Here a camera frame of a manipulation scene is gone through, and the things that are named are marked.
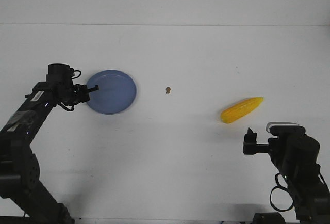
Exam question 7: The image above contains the blue round plate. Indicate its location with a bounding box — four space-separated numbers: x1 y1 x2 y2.
87 70 137 115

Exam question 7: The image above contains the yellow plastic corn cob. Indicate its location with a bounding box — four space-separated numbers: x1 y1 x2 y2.
220 97 264 124

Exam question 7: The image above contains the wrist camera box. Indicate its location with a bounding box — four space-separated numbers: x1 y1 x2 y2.
266 122 306 136

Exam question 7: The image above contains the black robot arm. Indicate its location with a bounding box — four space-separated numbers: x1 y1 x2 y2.
1 63 99 223
243 122 329 223

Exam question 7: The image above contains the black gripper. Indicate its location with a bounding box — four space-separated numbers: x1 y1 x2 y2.
58 83 99 105
243 128 288 167

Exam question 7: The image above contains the brown chipped table spot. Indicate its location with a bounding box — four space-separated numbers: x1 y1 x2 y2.
165 87 171 94

